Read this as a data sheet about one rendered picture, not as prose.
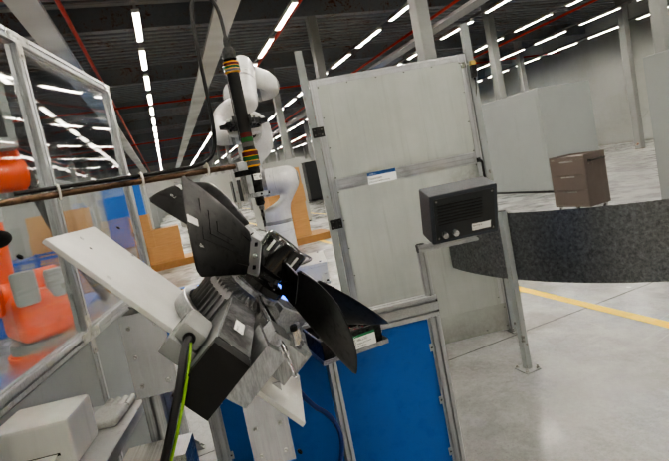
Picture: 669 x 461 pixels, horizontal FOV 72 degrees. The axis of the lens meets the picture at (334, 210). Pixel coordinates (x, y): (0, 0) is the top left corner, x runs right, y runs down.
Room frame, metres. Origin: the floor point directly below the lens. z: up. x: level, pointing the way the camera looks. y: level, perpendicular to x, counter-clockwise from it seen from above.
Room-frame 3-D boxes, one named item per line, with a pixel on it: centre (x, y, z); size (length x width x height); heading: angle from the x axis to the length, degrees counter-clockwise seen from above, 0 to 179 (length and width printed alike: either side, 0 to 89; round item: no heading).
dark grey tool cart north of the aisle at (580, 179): (7.07, -3.85, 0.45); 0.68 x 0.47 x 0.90; 23
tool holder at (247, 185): (1.25, 0.20, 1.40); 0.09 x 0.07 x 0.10; 131
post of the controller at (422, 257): (1.68, -0.29, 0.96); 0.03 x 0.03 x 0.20; 7
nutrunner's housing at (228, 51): (1.26, 0.20, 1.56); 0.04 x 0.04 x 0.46
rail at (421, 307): (1.63, 0.14, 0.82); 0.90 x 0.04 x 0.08; 97
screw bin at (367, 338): (1.47, 0.05, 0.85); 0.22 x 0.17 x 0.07; 113
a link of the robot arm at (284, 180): (1.98, 0.22, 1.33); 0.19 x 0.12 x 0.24; 92
